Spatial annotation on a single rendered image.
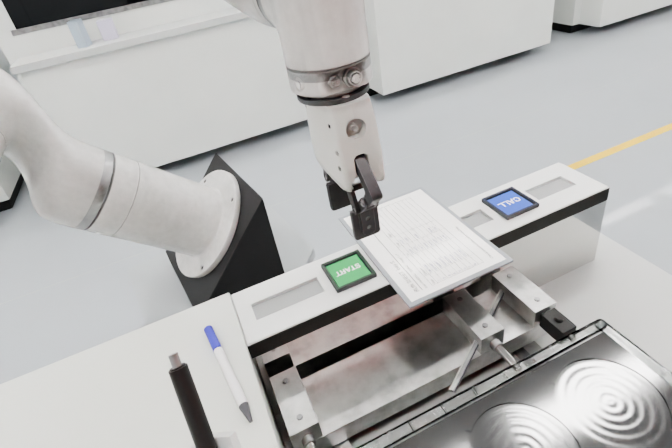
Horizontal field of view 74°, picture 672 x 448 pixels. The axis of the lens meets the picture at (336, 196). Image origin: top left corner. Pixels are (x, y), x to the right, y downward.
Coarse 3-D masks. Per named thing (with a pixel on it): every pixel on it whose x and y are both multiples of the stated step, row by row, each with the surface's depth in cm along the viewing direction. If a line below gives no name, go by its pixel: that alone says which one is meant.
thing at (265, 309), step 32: (544, 192) 67; (576, 192) 65; (480, 224) 63; (512, 224) 61; (256, 288) 59; (288, 288) 58; (320, 288) 57; (352, 288) 56; (256, 320) 54; (288, 320) 53
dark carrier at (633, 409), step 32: (576, 352) 51; (608, 352) 50; (512, 384) 49; (544, 384) 48; (576, 384) 48; (608, 384) 47; (640, 384) 47; (480, 416) 46; (512, 416) 46; (544, 416) 45; (576, 416) 45; (608, 416) 44; (640, 416) 44
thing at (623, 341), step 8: (608, 328) 52; (616, 336) 51; (624, 336) 51; (624, 344) 50; (632, 344) 50; (632, 352) 50; (640, 352) 49; (640, 360) 49; (648, 360) 48; (656, 360) 48; (656, 368) 47; (664, 376) 47
